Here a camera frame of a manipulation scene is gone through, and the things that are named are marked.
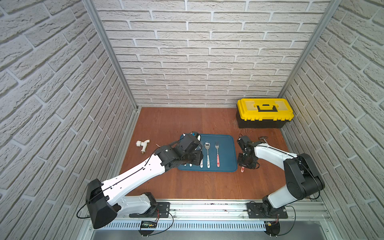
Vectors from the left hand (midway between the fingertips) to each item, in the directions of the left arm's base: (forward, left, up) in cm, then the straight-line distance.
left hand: (198, 150), depth 75 cm
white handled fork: (0, -2, -17) cm, 17 cm away
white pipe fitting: (+14, +35, -17) cm, 42 cm away
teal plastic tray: (+6, -15, -17) cm, 23 cm away
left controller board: (-29, +25, -22) cm, 44 cm away
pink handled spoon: (-3, -27, -18) cm, 33 cm away
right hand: (0, -29, -19) cm, 34 cm away
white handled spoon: (+12, -7, -16) cm, 21 cm away
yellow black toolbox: (+28, -43, -1) cm, 51 cm away
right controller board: (-32, -36, -18) cm, 51 cm away
